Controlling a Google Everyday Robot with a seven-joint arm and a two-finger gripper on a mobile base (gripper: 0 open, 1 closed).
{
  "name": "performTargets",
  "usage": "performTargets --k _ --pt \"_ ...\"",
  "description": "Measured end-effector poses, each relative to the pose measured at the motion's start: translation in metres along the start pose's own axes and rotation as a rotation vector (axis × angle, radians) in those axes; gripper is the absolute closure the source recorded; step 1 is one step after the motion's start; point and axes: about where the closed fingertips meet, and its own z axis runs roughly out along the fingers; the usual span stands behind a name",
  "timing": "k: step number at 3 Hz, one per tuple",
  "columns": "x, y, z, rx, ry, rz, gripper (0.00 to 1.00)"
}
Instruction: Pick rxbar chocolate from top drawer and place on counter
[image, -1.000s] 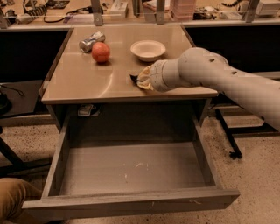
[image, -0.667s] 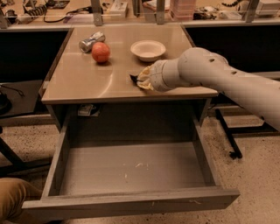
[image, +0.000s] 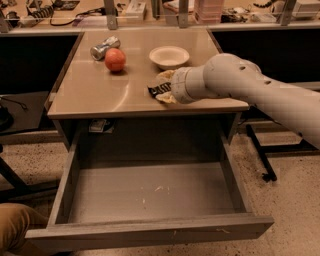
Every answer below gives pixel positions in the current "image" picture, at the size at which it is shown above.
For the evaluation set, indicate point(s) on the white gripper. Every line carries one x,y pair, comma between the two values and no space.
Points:
178,87

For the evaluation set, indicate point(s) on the black rxbar chocolate wrapper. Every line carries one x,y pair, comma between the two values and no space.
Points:
154,91

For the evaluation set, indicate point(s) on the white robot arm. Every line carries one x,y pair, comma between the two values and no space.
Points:
229,76

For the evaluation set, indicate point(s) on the beige counter cabinet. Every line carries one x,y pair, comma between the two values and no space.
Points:
90,91

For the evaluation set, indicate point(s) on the grey open drawer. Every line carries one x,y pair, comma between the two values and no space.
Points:
117,193

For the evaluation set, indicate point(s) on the white bowl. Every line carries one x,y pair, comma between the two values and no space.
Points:
169,57

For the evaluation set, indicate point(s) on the red apple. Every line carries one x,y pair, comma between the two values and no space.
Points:
115,60

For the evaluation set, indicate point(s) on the silver soda can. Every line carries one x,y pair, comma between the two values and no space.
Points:
98,51

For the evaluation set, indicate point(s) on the white label tag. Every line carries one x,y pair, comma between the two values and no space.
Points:
97,125

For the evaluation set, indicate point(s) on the white carton box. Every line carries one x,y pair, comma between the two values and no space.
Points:
136,10

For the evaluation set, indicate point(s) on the pink stacked box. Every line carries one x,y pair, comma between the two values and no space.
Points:
208,11

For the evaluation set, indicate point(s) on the black table leg stand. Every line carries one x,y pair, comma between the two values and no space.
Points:
269,175

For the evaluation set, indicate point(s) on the person's tan trouser leg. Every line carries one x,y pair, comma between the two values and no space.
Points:
15,221

